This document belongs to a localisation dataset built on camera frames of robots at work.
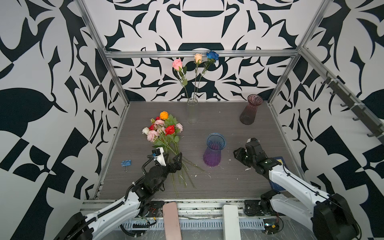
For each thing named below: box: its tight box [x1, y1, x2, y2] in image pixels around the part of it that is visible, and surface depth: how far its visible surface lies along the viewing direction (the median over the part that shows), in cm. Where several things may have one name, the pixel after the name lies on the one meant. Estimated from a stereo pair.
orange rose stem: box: [159, 111, 169, 121], surface depth 107 cm
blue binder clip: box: [120, 159, 132, 172], surface depth 89 cm
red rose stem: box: [165, 125, 205, 173], surface depth 96 cm
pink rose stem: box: [172, 57, 190, 101], surface depth 79 cm
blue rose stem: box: [195, 50, 220, 102], surface depth 86 cm
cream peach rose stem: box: [192, 53, 203, 101], surface depth 87 cm
